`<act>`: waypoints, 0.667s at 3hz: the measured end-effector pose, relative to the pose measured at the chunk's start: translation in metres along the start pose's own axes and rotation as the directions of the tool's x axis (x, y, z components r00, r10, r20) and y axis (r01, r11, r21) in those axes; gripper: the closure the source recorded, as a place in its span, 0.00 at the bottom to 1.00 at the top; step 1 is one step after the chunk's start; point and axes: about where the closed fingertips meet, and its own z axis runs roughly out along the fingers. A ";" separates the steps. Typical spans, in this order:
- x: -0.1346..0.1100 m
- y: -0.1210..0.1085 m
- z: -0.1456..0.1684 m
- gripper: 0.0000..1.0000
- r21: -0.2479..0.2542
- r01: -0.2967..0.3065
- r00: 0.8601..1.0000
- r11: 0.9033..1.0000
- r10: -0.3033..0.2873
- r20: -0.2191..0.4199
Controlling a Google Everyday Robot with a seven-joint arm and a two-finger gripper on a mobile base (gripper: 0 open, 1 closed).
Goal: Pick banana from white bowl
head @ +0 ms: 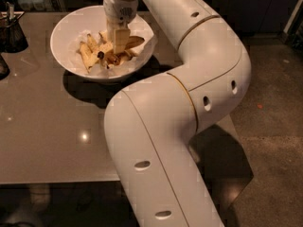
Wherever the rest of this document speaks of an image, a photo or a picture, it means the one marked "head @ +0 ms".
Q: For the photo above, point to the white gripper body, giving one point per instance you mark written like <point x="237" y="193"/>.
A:
<point x="119" y="13"/>

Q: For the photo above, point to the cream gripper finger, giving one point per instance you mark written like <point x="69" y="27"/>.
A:
<point x="120" y="38"/>
<point x="110" y="31"/>

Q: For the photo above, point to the large top yellow banana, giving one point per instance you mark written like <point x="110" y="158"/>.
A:
<point x="103" y="49"/>

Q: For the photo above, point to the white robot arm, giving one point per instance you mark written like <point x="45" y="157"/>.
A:
<point x="149" y="123"/>

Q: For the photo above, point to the back small yellow banana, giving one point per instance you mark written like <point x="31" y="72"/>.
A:
<point x="103" y="37"/>

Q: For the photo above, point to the small yellow banana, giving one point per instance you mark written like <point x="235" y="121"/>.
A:
<point x="103" y="37"/>
<point x="92" y="43"/>
<point x="86" y="56"/>

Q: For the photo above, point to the middle small yellow banana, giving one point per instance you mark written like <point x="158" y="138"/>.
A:
<point x="92" y="43"/>

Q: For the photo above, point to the bruised bottom banana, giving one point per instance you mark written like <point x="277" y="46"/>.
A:
<point x="112" y="59"/>

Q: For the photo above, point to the white ceramic bowl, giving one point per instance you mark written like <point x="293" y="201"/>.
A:
<point x="90" y="18"/>

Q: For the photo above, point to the left small yellow banana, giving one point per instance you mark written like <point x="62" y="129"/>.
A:
<point x="86" y="56"/>

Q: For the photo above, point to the black mesh pen holder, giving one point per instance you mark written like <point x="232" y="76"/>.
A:
<point x="12" y="37"/>

